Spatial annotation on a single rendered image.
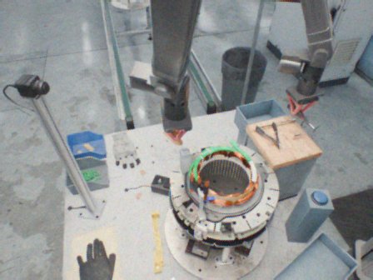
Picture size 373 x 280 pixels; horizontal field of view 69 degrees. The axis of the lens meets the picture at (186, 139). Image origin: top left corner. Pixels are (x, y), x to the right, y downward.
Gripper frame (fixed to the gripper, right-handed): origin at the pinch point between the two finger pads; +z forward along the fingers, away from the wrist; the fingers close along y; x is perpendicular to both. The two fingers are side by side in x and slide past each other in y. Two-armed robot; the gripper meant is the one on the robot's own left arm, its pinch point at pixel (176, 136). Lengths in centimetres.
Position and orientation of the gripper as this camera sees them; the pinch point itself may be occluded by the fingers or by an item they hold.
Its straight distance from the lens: 72.4
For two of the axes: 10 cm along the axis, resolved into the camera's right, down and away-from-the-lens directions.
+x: 9.9, -1.0, 1.3
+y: 1.6, 7.8, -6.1
